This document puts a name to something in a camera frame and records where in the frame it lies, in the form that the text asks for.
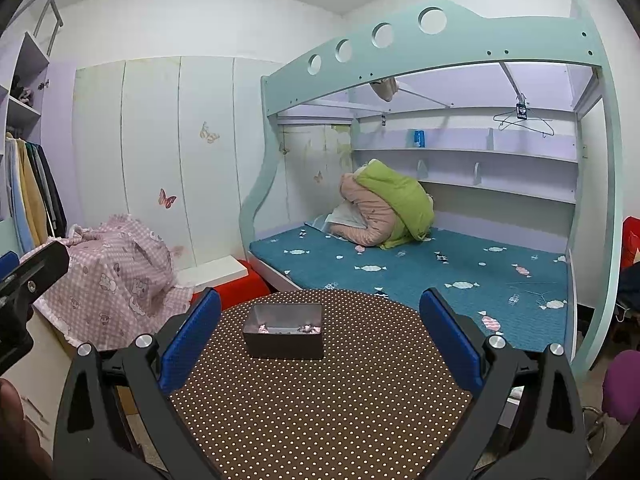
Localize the white wardrobe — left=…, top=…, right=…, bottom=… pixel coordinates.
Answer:
left=72, top=55, right=292, bottom=272

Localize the red bag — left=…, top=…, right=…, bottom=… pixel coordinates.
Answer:
left=621, top=216, right=640, bottom=267

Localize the light blue pillow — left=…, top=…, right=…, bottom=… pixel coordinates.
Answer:
left=306, top=202, right=368, bottom=235

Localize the purple swivel chair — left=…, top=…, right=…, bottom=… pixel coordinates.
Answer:
left=580, top=349, right=640, bottom=462

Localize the light blue hanging garment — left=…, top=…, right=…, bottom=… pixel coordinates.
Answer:
left=5, top=135, right=32, bottom=254

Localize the purple open shelf unit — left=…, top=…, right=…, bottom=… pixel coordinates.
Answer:
left=0, top=31, right=52, bottom=137

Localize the pink padded jacket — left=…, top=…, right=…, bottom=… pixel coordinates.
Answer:
left=330, top=170, right=402, bottom=247

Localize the blue candy print bed sheet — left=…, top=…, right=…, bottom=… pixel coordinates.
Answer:
left=248, top=224, right=572, bottom=354

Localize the green blanket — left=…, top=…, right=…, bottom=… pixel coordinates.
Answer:
left=356, top=159, right=435, bottom=250

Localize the red ottoman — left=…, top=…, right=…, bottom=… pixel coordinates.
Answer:
left=190, top=259, right=273, bottom=312

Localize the pink checked cartoon cloth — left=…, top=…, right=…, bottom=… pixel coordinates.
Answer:
left=22, top=214, right=194, bottom=352

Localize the person's left hand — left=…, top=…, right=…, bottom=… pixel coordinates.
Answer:
left=0, top=379, right=53, bottom=480

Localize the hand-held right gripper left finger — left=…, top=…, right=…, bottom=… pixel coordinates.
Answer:
left=52, top=287, right=223, bottom=480

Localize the teal bunk bed frame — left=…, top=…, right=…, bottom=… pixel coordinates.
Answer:
left=238, top=0, right=626, bottom=377

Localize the purple white wall shelf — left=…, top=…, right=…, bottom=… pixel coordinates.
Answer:
left=350, top=125, right=581, bottom=206

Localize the dark bag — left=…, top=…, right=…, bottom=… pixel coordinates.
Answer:
left=615, top=267, right=640, bottom=322

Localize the cream cabinet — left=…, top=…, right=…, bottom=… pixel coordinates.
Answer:
left=0, top=310, right=137, bottom=413

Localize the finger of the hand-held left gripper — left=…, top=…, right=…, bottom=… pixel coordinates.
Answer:
left=0, top=251, right=20, bottom=282
left=0, top=241, right=70, bottom=322

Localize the brown polka dot tablecloth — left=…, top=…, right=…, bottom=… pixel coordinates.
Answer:
left=167, top=289, right=474, bottom=480

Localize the yellow hanging garment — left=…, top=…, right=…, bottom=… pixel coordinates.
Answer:
left=17, top=139, right=49, bottom=247

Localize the dark hanging garment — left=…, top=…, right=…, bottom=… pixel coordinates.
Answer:
left=30, top=142, right=69, bottom=239

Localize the beige hanging cloth bag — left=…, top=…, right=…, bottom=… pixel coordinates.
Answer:
left=370, top=77, right=399, bottom=103

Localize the white board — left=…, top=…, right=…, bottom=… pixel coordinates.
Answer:
left=172, top=255, right=250, bottom=289

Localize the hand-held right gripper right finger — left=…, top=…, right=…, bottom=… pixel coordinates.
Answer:
left=419, top=287, right=589, bottom=480

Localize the grey metal tin box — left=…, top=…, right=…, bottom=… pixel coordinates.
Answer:
left=242, top=302, right=324, bottom=360

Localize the wire clothes hanger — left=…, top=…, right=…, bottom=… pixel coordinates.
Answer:
left=492, top=110, right=556, bottom=138

